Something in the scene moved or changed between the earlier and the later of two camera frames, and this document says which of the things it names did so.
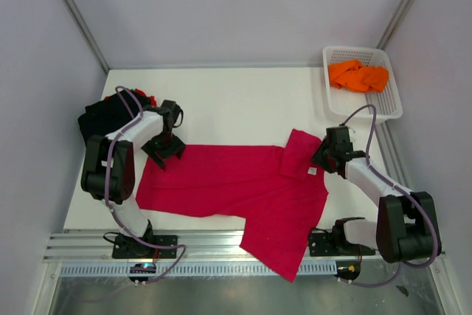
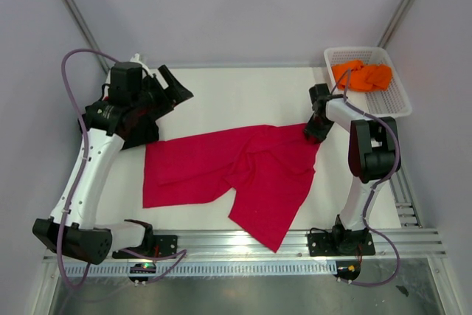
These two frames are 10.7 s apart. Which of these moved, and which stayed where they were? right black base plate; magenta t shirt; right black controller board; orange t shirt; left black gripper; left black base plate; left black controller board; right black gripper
Moved: left black gripper; right black gripper; magenta t shirt
Stayed: left black controller board; orange t shirt; right black base plate; left black base plate; right black controller board
